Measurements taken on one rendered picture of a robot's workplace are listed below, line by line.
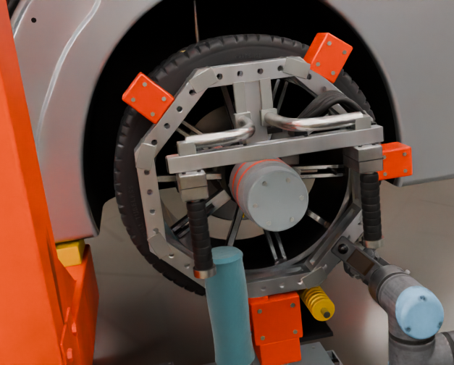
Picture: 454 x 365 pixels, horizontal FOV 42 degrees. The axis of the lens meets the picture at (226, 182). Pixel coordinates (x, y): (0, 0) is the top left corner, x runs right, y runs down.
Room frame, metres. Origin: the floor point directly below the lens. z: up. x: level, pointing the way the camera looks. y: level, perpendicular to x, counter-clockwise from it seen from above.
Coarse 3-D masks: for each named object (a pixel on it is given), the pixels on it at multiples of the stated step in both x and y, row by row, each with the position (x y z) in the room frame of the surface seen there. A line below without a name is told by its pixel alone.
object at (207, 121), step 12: (216, 108) 1.53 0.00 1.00; (204, 120) 1.52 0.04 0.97; (216, 120) 1.52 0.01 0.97; (228, 120) 1.53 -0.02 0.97; (192, 132) 1.51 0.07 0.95; (204, 132) 1.52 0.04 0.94; (228, 144) 1.48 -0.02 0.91; (288, 156) 1.55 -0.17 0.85; (216, 168) 1.48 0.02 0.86; (216, 180) 1.52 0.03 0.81; (228, 204) 1.52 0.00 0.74; (216, 216) 1.52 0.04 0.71; (228, 216) 1.52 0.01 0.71
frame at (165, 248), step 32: (224, 64) 1.33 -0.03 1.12; (256, 64) 1.28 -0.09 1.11; (288, 64) 1.29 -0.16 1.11; (192, 96) 1.26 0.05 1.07; (160, 128) 1.25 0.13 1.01; (352, 192) 1.37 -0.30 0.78; (160, 224) 1.25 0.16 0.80; (352, 224) 1.31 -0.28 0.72; (160, 256) 1.25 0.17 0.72; (192, 256) 1.30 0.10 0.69; (320, 256) 1.31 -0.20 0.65; (256, 288) 1.28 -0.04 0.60; (288, 288) 1.29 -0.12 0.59
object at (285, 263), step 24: (312, 96) 1.42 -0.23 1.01; (240, 144) 1.38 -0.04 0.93; (312, 168) 1.41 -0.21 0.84; (336, 168) 1.42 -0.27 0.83; (216, 192) 1.39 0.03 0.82; (312, 192) 1.60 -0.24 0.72; (336, 192) 1.45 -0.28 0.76; (168, 216) 1.47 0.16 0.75; (240, 216) 1.38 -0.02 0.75; (312, 216) 1.40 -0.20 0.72; (336, 216) 1.39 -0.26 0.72; (216, 240) 1.56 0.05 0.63; (240, 240) 1.58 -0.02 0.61; (264, 240) 1.55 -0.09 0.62; (288, 240) 1.48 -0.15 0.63; (312, 240) 1.40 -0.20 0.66; (264, 264) 1.39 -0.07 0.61; (288, 264) 1.37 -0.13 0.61
